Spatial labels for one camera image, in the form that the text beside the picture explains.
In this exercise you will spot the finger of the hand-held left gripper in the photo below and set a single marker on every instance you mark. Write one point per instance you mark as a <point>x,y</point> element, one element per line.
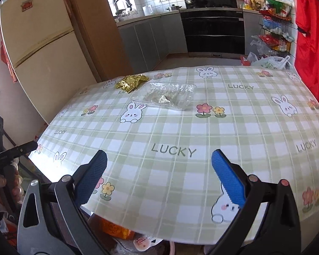
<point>21,148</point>

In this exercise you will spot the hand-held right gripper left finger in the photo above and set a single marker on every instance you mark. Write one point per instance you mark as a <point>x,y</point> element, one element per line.
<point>91,178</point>

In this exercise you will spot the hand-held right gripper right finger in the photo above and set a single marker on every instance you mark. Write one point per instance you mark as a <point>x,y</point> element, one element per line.
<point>228,175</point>

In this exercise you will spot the orange sauce packet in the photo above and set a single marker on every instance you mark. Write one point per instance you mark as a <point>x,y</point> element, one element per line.
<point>114,229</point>

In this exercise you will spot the white cartoon printed package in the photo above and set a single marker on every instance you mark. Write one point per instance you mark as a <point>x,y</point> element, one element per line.
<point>143,243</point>

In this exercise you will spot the clear plastic tray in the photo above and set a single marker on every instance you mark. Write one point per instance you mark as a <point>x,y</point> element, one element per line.
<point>175,97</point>

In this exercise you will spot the gold foil bag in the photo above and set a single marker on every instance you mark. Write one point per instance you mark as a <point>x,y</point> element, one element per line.
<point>130,83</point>

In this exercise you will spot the green checked printed tablecloth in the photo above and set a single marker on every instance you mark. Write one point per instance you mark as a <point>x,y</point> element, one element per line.
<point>175,127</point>

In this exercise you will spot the red hanging ornament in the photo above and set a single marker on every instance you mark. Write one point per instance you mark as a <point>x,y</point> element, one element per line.
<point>5,55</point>

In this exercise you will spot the cream two-door fridge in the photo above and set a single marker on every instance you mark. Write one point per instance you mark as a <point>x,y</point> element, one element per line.
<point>42,58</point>

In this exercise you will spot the small red box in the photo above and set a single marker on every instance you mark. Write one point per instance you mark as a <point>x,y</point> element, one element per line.
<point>245,60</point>

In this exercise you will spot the white plastic shopping bag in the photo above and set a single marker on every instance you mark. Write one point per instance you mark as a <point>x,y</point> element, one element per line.
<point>271,63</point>

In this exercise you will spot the red fridge sticker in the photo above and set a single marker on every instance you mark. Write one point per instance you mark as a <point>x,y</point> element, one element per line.
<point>26,6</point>

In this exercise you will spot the clear crumpled plastic bag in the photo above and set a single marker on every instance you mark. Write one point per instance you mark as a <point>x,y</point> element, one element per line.
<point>257,45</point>

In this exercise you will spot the black built-in oven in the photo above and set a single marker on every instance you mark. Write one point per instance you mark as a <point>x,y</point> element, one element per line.
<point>212,32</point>

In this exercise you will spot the grey kitchen cabinets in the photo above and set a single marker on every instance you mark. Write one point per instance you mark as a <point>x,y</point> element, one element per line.
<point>148,39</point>

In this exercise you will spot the narrow grey cabinet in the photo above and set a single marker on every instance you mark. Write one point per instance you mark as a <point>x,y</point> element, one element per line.
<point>251,24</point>

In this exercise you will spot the red hanging apron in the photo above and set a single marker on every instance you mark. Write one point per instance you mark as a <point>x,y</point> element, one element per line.
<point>313,45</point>

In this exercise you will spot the steel cooking pot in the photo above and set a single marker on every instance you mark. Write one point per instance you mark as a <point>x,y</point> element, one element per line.
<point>174,7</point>

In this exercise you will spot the white kettle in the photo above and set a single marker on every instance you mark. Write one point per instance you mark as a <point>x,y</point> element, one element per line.
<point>147,10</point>

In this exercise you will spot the black wok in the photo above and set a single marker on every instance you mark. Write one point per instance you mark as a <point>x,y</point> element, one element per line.
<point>195,1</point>

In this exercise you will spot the steel kitchen faucet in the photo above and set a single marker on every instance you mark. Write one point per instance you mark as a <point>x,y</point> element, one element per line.
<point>119,1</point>

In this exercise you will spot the wooden wall panel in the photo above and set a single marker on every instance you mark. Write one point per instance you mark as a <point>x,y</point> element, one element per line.
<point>95,26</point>

